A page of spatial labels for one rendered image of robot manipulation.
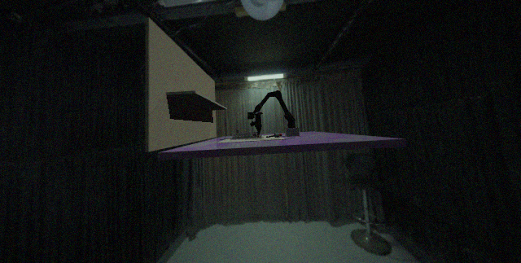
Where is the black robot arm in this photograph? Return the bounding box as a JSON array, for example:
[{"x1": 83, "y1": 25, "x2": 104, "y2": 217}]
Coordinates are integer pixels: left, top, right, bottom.
[{"x1": 247, "y1": 90, "x2": 296, "y2": 128}]

